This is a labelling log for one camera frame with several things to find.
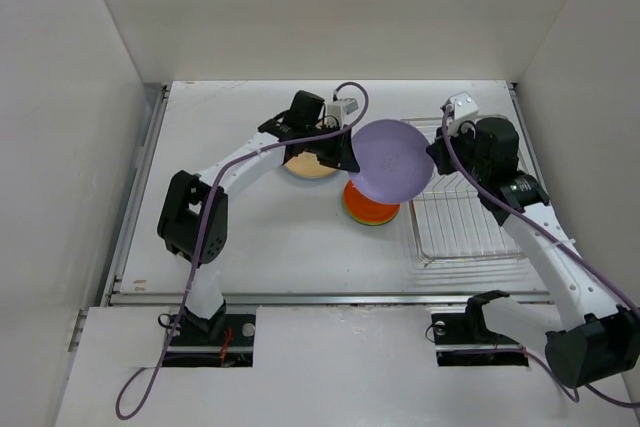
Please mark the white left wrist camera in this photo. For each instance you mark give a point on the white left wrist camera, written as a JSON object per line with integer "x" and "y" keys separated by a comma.
{"x": 338, "y": 110}

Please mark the green plate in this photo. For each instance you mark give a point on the green plate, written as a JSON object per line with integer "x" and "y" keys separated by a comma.
{"x": 373, "y": 212}
{"x": 372, "y": 223}

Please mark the chrome wire dish rack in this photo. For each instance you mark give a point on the chrome wire dish rack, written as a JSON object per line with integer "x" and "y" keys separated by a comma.
{"x": 450, "y": 225}

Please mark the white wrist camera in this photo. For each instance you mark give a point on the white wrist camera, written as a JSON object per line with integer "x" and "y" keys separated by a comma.
{"x": 457, "y": 109}
{"x": 338, "y": 110}

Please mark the purple plate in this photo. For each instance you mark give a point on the purple plate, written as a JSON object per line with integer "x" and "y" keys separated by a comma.
{"x": 393, "y": 160}

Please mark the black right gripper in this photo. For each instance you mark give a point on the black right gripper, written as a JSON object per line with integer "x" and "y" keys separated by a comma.
{"x": 437, "y": 151}

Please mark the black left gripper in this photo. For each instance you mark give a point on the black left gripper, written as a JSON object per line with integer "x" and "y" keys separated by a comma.
{"x": 340, "y": 156}

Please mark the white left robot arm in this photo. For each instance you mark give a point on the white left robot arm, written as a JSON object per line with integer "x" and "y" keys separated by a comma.
{"x": 194, "y": 218}

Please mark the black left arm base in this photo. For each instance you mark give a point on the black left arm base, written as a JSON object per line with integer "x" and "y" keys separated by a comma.
{"x": 225, "y": 341}

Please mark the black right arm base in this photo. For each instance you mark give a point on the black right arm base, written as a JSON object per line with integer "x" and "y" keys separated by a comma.
{"x": 462, "y": 339}

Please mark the orange plate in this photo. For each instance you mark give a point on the orange plate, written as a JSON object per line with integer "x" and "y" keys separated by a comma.
{"x": 351, "y": 196}

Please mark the aluminium table rail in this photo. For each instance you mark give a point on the aluminium table rail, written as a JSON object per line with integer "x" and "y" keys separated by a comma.
{"x": 119, "y": 244}

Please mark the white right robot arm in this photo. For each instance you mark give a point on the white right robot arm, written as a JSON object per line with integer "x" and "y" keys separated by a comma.
{"x": 595, "y": 334}

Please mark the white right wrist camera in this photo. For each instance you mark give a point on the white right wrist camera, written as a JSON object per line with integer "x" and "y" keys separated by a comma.
{"x": 457, "y": 109}

